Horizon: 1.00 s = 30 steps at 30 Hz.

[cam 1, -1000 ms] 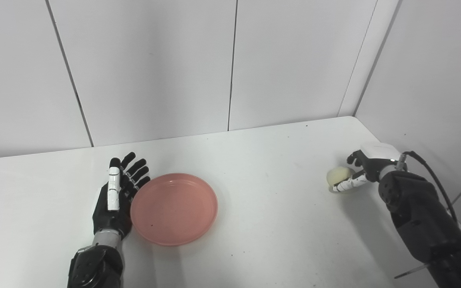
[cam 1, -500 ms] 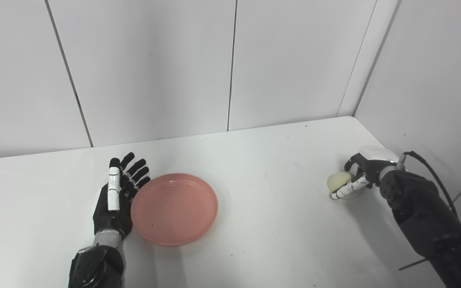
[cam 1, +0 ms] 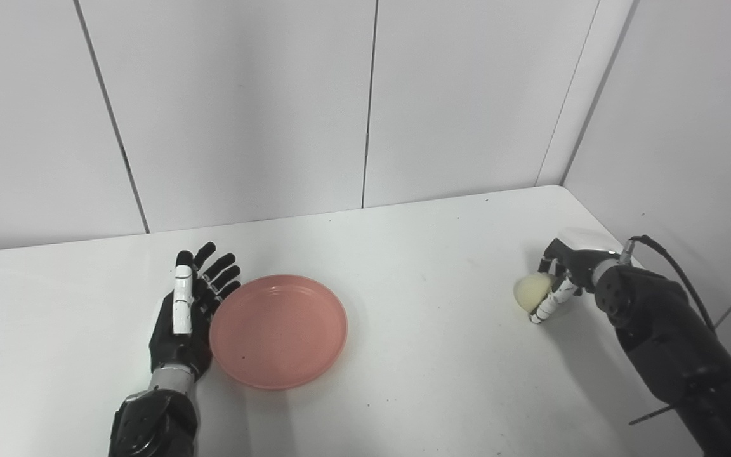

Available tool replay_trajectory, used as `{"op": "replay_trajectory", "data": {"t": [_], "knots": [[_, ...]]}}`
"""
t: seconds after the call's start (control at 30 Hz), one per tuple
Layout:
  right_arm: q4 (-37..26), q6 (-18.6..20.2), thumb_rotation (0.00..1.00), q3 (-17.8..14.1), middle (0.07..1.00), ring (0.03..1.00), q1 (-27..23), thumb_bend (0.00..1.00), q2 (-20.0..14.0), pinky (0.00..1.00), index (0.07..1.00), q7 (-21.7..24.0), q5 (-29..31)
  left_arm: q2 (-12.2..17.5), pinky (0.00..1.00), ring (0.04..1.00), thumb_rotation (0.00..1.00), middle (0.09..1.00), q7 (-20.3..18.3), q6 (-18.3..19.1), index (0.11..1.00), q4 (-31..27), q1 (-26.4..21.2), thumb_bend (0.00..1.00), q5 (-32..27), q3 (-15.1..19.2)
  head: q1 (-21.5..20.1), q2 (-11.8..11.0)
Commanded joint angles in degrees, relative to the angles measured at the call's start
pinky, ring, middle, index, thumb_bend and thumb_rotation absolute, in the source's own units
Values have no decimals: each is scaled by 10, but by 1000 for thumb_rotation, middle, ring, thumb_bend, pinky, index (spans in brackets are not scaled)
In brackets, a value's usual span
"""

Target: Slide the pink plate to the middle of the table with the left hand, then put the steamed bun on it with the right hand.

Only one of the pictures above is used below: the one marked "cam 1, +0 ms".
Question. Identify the pink round plate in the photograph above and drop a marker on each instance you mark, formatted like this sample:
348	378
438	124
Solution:
278	331

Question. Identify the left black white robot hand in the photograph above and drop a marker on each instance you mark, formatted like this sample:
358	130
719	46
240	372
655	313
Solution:
188	317

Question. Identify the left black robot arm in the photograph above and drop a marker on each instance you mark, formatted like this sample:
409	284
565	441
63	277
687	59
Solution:
157	416

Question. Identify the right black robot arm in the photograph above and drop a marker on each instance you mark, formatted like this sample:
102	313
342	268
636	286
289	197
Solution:
676	343

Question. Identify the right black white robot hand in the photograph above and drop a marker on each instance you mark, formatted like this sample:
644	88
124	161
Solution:
568	276

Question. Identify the cream steamed bun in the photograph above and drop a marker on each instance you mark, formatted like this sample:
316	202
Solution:
533	291

